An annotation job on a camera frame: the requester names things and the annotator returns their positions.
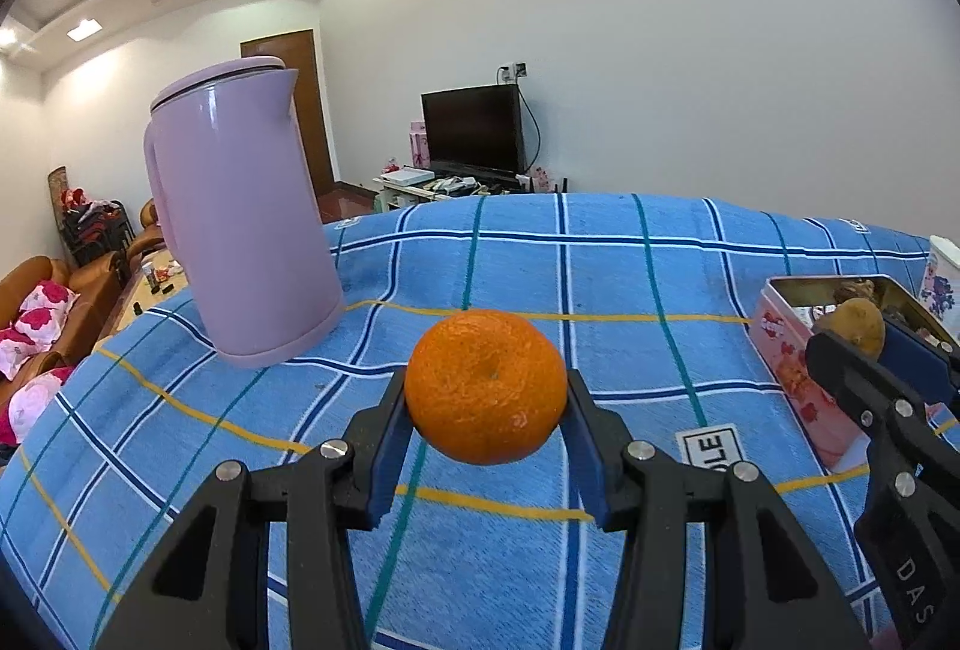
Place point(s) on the pink tin box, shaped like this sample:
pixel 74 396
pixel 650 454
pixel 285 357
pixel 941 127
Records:
pixel 780 350

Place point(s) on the white set-top box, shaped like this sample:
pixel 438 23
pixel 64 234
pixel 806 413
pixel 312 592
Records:
pixel 406 175

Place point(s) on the orange leather sofa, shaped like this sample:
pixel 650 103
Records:
pixel 97 282

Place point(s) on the wooden coffee table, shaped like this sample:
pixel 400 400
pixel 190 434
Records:
pixel 142 294

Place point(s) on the pink floral bag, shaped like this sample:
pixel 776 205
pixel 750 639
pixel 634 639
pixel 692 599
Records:
pixel 540 179

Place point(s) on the white floral cup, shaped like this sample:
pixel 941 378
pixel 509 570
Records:
pixel 941 282

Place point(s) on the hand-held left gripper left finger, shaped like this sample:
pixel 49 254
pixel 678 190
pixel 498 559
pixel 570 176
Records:
pixel 390 455

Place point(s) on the blue plaid blanket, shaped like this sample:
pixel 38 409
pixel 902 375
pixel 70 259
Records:
pixel 600 260

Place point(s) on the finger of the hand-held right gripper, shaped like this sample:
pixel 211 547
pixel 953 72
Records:
pixel 922 365
pixel 862 387

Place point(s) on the orange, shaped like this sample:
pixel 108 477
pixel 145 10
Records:
pixel 487 387

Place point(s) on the square ceiling light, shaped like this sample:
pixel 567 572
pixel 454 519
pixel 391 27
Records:
pixel 7 36
pixel 83 29

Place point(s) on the wall socket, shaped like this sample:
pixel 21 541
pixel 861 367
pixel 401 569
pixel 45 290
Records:
pixel 513 71

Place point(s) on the white television stand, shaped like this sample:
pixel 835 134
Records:
pixel 401 198

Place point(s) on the black router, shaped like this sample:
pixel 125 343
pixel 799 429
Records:
pixel 561 186

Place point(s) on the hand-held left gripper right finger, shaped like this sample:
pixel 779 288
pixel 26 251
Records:
pixel 585 447

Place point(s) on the black television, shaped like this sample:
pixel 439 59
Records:
pixel 472 125

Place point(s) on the red and black clothes pile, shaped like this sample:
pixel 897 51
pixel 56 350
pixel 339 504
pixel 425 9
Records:
pixel 94 230

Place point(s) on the small brown fruit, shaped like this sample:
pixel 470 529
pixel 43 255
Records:
pixel 855 324

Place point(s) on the brown wooden door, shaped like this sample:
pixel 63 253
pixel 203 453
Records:
pixel 311 117

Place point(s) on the pink floral pillow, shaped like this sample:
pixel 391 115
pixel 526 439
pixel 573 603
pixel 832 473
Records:
pixel 34 401
pixel 49 306
pixel 16 350

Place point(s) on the purple kettle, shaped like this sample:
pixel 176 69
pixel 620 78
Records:
pixel 240 222

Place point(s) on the dark brown round fruit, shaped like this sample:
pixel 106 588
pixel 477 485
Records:
pixel 855 290

